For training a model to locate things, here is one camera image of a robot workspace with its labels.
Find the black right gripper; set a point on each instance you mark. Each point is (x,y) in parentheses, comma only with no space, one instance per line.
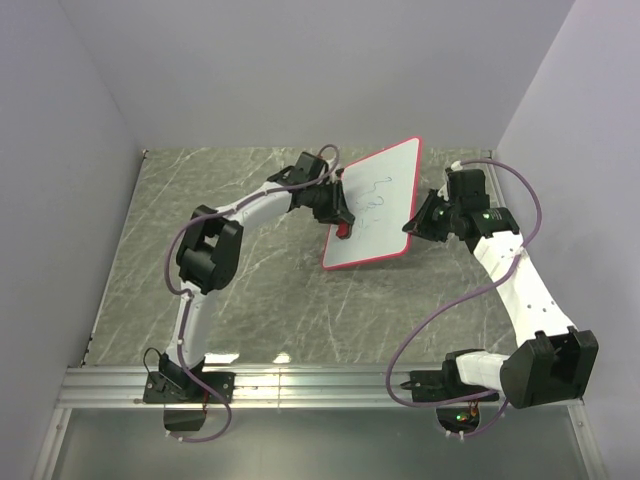
(421,222)

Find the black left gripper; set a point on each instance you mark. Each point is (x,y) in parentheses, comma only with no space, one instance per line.
(338,210)

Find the red black whiteboard eraser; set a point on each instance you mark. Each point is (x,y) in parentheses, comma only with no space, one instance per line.
(343,231)

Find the red framed whiteboard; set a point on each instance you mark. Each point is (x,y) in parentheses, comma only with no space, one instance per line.
(380,191)

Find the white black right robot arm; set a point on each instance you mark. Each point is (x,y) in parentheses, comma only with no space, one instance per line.
(553,360)

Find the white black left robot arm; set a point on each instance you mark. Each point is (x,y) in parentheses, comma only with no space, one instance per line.
(207,249)

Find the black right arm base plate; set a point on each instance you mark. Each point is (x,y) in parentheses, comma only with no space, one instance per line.
(427,386)

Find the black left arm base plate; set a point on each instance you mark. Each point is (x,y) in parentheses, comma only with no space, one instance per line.
(160,390)

